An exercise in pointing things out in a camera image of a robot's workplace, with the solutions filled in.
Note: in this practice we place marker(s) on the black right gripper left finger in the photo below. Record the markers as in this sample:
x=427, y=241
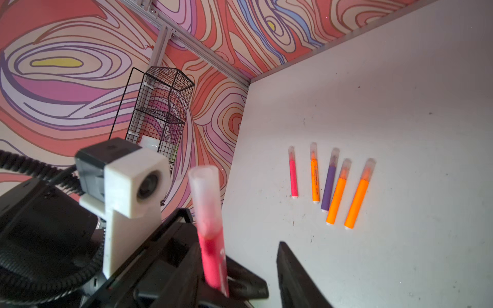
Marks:
x=181, y=290

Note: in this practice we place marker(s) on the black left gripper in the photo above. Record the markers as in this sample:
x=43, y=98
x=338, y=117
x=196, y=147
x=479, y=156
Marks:
x=52, y=256

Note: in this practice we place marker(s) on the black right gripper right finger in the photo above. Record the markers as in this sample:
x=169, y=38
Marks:
x=296, y=287

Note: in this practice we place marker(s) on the purple pen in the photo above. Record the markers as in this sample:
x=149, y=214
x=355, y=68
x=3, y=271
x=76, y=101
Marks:
x=328, y=188

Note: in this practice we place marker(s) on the orange highlighter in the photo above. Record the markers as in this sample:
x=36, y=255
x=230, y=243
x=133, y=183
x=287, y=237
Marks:
x=360, y=193
x=315, y=186
x=339, y=191

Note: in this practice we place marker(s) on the pink highlighter pen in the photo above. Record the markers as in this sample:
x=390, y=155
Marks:
x=293, y=173
x=205, y=191

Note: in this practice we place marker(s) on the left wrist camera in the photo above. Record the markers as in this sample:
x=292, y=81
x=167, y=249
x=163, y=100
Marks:
x=123, y=184

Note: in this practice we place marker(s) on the left black wire basket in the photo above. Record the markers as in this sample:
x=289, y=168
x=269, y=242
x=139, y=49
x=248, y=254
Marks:
x=154, y=104

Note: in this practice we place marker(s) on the aluminium frame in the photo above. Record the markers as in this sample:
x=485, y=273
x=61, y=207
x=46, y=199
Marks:
x=148, y=11

